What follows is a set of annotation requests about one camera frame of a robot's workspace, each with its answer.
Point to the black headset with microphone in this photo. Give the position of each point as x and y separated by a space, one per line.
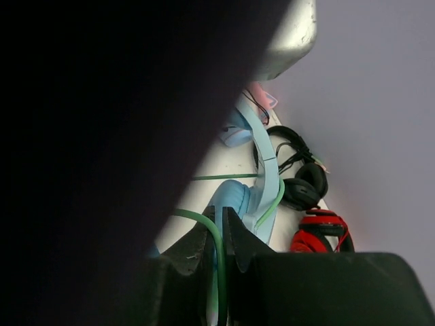
310 184

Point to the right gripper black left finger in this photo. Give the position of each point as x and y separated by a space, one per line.
176 283

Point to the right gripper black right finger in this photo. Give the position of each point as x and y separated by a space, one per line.
265 287

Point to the red black headphones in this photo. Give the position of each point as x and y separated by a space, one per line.
322 231

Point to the light blue headphones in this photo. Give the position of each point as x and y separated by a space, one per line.
240 172

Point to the pink blue cat-ear headphones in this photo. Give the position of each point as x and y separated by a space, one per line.
258 98

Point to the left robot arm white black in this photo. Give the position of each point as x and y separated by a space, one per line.
107 109

